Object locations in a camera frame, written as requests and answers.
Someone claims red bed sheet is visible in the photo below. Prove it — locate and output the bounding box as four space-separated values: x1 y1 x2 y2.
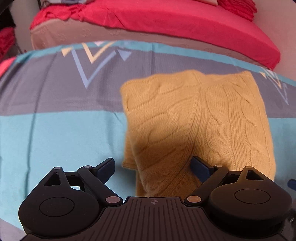
30 1 281 69

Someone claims yellow cable knit cardigan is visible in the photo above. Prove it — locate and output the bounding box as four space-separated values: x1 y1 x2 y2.
120 70 276 198

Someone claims grey embossed mattress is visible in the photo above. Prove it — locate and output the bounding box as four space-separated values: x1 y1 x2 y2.
30 19 263 67

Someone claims folded red blanket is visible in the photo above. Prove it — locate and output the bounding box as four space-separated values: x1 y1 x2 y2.
217 0 257 22

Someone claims crumpled blue grey cloth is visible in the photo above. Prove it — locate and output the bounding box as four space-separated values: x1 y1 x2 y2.
41 0 94 7

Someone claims pile of red clothes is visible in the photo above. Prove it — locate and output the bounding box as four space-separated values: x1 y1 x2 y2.
0 27 16 61

